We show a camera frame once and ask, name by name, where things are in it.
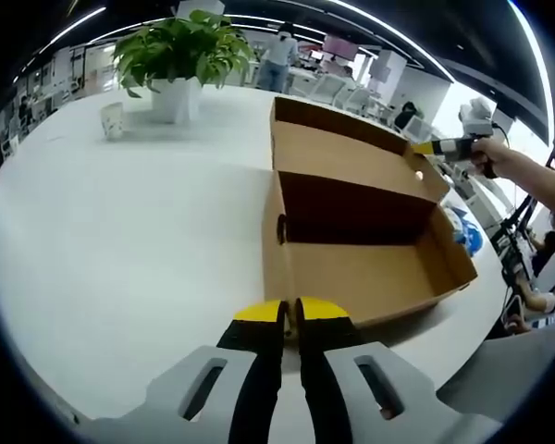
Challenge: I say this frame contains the person's right hand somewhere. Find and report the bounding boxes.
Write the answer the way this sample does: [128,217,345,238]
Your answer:
[471,136,511,180]

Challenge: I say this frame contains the brown cardboard shoe box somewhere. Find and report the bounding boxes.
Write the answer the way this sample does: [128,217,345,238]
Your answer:
[261,95,480,331]

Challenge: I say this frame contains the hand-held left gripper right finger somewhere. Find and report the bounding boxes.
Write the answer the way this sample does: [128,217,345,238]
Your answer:
[294,296,446,444]

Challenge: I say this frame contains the clear cup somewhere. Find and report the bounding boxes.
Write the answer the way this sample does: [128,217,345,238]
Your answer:
[99,101,126,141]

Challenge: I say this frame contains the potted green plant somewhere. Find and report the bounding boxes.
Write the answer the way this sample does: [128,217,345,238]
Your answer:
[111,8,256,125]

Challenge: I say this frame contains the white blue soft wipes pack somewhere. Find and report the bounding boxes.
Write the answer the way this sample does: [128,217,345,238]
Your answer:
[442,204,486,256]

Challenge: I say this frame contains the grey mesh office chair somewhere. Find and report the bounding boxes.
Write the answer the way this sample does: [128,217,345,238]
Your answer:
[436,323,555,429]

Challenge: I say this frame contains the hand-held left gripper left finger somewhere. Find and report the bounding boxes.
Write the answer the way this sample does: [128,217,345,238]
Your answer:
[140,298,289,444]

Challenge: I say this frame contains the pink screen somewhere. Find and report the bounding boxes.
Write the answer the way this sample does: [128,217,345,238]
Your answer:
[322,34,361,60]

